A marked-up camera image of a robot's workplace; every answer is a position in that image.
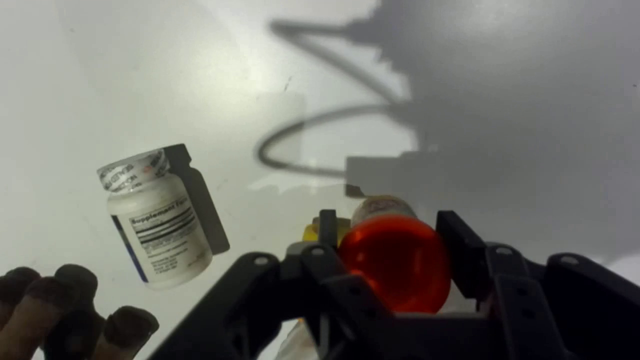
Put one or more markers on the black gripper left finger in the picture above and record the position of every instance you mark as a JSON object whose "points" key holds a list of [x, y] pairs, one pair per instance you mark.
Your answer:
{"points": [[244, 311]]}

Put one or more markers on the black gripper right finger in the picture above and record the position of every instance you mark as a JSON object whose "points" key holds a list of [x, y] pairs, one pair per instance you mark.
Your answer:
{"points": [[563, 308]]}

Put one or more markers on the orange lid play-doh tub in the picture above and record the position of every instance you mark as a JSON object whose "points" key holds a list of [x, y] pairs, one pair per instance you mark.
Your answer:
{"points": [[398, 256]]}

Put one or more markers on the yellow play-doh tub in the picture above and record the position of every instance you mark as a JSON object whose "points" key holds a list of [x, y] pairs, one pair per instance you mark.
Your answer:
{"points": [[317, 233]]}

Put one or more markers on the white pill bottle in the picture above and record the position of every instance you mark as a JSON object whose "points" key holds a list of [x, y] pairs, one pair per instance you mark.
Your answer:
{"points": [[165, 214]]}

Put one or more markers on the brown plush moose toy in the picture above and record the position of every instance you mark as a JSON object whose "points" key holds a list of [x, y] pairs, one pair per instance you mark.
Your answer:
{"points": [[56, 315]]}

